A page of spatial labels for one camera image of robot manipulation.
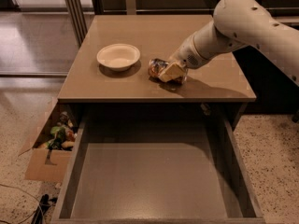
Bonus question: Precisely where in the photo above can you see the snack items in box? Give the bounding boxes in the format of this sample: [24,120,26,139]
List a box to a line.
[38,111,77,151]

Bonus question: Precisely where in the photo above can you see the cardboard box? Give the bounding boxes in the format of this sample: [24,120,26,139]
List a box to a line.
[19,98,78,182]

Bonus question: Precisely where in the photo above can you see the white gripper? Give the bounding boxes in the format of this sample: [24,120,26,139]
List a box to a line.
[158,35,208,83]

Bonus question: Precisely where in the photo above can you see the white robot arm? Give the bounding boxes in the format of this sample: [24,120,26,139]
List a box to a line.
[158,0,299,83]

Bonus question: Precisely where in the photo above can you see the open grey top drawer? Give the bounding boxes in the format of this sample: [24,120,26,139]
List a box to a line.
[51,114,265,224]

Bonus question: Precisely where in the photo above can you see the grey cabinet with top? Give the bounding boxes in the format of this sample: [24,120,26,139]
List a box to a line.
[57,14,257,133]

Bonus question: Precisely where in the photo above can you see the white paper bowl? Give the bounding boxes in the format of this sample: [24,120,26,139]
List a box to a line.
[96,44,140,72]

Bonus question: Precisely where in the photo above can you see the black cables on floor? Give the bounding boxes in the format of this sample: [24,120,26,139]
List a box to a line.
[0,183,59,224]

